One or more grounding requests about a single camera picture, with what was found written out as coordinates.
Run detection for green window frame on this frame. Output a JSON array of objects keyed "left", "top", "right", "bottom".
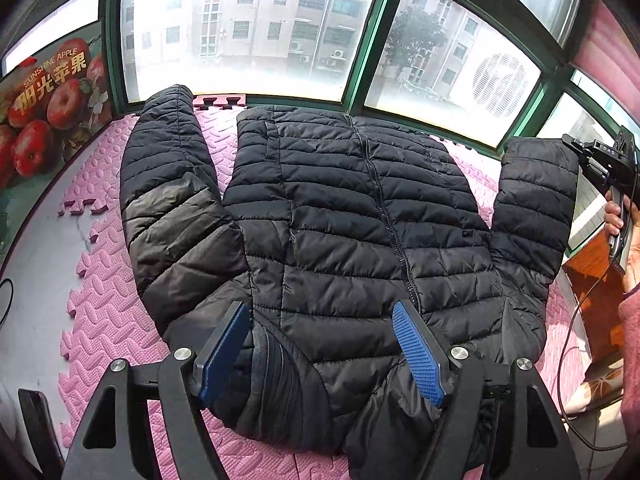
[{"left": 97, "top": 0, "right": 640, "bottom": 161}]

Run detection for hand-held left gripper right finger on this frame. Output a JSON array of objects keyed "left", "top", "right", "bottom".
[{"left": 391, "top": 300, "right": 583, "bottom": 480}]

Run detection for black puffer jacket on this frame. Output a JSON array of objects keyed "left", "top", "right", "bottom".
[{"left": 120, "top": 84, "right": 581, "bottom": 478}]

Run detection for pink foam puzzle mat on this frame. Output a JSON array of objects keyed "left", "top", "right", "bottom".
[{"left": 56, "top": 94, "right": 588, "bottom": 480}]

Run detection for white air conditioner unit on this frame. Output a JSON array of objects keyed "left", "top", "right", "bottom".
[{"left": 452, "top": 35, "right": 543, "bottom": 148}]

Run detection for tree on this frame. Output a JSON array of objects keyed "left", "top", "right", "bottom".
[{"left": 385, "top": 5, "right": 448, "bottom": 68}]

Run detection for dark object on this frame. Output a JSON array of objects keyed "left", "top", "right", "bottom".
[{"left": 17, "top": 387, "right": 66, "bottom": 480}]

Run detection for red curtain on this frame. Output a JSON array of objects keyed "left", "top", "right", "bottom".
[{"left": 570, "top": 0, "right": 640, "bottom": 91}]

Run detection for apartment building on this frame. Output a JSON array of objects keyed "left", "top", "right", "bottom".
[{"left": 190, "top": 0, "right": 386, "bottom": 81}]

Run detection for person's right forearm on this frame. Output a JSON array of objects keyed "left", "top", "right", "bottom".
[{"left": 617, "top": 287, "right": 640, "bottom": 441}]

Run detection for black cable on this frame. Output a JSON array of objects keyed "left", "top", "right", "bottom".
[
  {"left": 0, "top": 277, "right": 15, "bottom": 321},
  {"left": 556, "top": 260, "right": 628, "bottom": 452}
]

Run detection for floral patterned cloth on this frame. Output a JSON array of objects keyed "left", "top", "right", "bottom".
[{"left": 570, "top": 372, "right": 625, "bottom": 413}]

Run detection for person's right hand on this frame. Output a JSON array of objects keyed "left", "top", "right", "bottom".
[{"left": 603, "top": 187, "right": 640, "bottom": 291}]

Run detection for apple picture cardboard box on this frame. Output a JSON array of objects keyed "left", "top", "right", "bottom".
[{"left": 0, "top": 20, "right": 113, "bottom": 261}]

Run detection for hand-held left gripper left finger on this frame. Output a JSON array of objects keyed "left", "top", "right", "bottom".
[{"left": 60, "top": 301, "right": 251, "bottom": 480}]

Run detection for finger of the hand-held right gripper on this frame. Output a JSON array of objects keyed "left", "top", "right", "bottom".
[{"left": 562, "top": 133, "right": 601, "bottom": 163}]

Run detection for brown wooden cabinet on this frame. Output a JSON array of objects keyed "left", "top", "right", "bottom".
[{"left": 562, "top": 230, "right": 626, "bottom": 366}]

